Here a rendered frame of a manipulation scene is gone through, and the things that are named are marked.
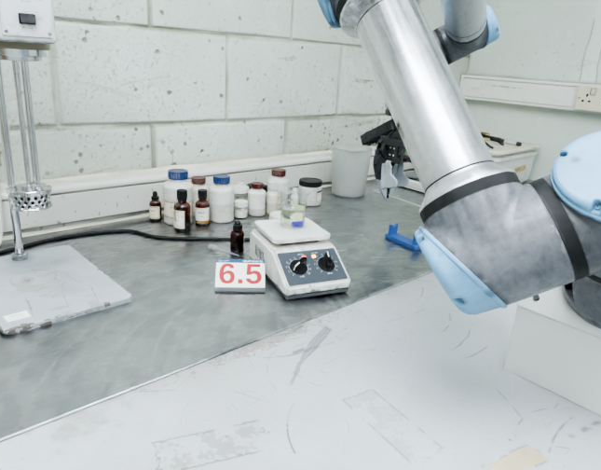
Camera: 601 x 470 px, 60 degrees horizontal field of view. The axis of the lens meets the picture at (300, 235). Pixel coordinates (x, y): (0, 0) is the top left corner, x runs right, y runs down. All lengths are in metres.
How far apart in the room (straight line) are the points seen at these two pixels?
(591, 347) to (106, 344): 0.65
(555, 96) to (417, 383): 1.60
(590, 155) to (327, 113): 1.24
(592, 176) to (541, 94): 1.63
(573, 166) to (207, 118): 1.05
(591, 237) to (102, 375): 0.59
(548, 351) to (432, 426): 0.20
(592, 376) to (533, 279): 0.22
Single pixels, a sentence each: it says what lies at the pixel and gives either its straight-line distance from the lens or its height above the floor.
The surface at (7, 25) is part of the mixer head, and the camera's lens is 0.86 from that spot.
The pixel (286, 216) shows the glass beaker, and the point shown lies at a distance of 1.00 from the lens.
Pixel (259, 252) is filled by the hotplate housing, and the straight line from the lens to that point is 1.01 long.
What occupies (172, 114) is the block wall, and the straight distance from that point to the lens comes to 1.40.
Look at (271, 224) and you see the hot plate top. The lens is 1.03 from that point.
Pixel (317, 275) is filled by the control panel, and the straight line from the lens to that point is 0.93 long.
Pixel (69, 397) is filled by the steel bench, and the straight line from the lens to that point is 0.71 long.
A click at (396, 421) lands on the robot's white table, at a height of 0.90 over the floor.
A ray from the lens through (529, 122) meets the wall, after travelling 2.27.
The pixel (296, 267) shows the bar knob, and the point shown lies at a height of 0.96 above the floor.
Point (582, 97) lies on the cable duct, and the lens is 2.14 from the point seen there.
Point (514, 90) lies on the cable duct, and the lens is 2.25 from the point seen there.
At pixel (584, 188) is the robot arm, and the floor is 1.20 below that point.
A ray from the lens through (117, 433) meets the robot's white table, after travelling 0.65.
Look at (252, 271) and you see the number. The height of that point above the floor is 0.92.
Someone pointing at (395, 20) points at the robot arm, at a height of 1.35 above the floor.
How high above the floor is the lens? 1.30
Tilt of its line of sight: 19 degrees down
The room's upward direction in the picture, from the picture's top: 4 degrees clockwise
